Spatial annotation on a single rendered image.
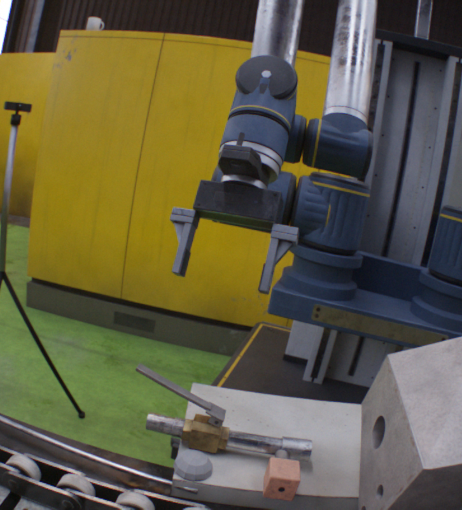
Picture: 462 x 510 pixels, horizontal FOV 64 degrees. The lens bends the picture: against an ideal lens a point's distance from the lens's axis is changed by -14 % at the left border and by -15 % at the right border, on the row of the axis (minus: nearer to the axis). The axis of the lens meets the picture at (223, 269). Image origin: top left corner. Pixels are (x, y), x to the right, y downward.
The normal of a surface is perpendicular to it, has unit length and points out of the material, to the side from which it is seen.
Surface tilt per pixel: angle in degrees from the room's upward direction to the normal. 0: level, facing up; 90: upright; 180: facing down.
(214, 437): 90
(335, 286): 23
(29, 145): 90
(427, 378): 38
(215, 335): 90
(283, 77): 66
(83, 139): 90
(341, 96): 70
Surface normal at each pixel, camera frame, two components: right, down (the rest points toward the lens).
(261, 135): 0.14, -0.15
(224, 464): 0.17, -0.96
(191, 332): -0.11, 0.22
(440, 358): -0.47, -0.83
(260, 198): -0.20, -0.22
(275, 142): 0.57, -0.01
